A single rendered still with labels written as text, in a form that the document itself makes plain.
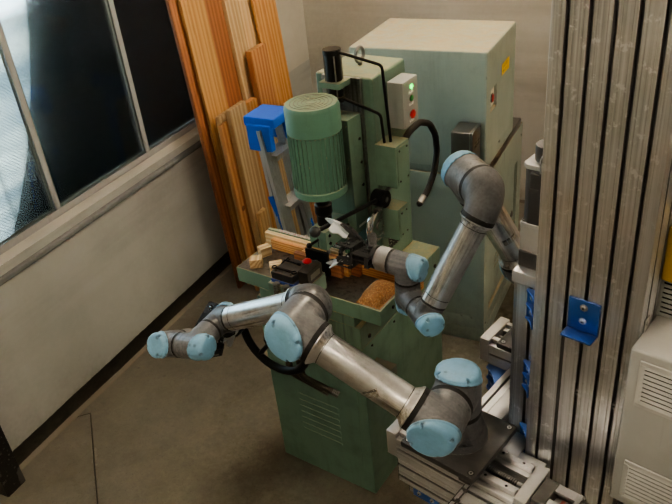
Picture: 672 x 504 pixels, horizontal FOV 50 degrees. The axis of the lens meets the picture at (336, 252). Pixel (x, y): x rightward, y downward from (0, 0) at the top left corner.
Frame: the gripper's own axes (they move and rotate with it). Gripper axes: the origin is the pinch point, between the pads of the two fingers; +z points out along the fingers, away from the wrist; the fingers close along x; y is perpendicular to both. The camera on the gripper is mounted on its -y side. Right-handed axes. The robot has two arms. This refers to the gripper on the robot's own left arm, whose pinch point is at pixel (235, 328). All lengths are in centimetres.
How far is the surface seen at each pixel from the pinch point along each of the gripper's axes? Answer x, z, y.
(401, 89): 27, 28, -86
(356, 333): 31.0, 24.2, -5.1
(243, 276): -16.1, 19.8, -12.9
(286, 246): -7.4, 30.2, -25.9
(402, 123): 27, 34, -76
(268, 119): -53, 64, -71
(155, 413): -78, 54, 67
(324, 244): 13.1, 22.5, -31.2
